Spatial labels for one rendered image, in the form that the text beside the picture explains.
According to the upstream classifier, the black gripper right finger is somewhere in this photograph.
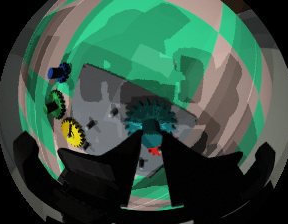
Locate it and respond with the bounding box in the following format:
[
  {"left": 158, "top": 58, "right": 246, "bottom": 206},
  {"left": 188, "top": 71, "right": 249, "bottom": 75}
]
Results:
[{"left": 161, "top": 131, "right": 244, "bottom": 208}]

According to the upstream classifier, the red gear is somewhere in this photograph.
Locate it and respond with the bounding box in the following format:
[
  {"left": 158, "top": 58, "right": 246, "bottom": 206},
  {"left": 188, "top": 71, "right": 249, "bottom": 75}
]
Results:
[{"left": 148, "top": 145, "right": 161, "bottom": 156}]

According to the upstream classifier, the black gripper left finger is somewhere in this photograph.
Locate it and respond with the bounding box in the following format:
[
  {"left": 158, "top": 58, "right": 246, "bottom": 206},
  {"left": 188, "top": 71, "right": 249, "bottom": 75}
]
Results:
[{"left": 58, "top": 129, "right": 143, "bottom": 208}]

